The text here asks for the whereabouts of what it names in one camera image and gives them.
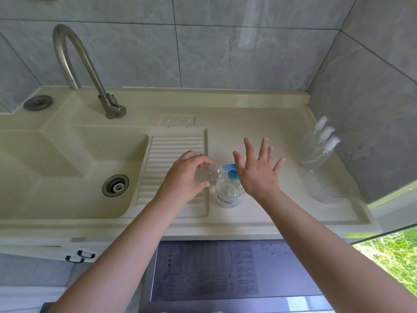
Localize person's left hand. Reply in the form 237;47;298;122
153;150;215;206

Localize person's right hand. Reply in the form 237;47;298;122
232;137;286;201

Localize small clear bottle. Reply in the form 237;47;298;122
297;128;321;155
301;149;332;172
194;163;227;183
299;139;326;163

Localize clear hand sanitizer pump bottle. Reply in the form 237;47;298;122
215;163;245;209

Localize person's right forearm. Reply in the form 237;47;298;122
260;189;417;313

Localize person's left forearm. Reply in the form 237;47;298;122
47;197;180;313

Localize steel sink drain strainer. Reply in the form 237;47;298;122
102;174;129;197

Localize grey washing machine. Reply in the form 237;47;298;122
140;239;336;313

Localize cream sink with washboard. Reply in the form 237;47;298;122
0;86;382;256

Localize curved steel faucet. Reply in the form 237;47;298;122
52;23;127;120

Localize glass window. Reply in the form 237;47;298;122
344;180;417;299

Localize round steel hole cover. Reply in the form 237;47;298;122
23;95;54;112

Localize white cabinet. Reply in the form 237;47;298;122
0;237;154;263

